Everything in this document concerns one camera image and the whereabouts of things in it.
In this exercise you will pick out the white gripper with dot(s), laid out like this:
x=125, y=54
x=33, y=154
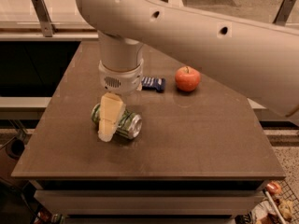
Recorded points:
x=121, y=80

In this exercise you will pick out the green soda can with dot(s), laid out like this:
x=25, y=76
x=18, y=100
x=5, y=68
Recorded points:
x=129, y=126

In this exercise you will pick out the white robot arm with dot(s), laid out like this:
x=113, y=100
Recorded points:
x=259, y=60

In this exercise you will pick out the blue snack bar wrapper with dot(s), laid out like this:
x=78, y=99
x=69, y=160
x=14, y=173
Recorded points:
x=153, y=84

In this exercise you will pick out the red apple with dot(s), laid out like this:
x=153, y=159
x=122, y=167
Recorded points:
x=187, y=78

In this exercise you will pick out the dark round bin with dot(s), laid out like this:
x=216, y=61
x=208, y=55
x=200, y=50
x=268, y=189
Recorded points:
x=15, y=148

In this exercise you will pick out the glass railing panel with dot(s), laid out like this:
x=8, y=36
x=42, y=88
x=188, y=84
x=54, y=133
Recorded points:
x=59, y=15

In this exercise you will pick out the left metal railing bracket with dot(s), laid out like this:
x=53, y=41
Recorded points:
x=43, y=16

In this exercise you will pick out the wire basket with snacks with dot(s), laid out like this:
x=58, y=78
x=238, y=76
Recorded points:
x=279, y=206

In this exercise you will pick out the right metal railing bracket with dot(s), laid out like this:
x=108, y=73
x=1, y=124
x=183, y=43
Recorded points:
x=284, y=12

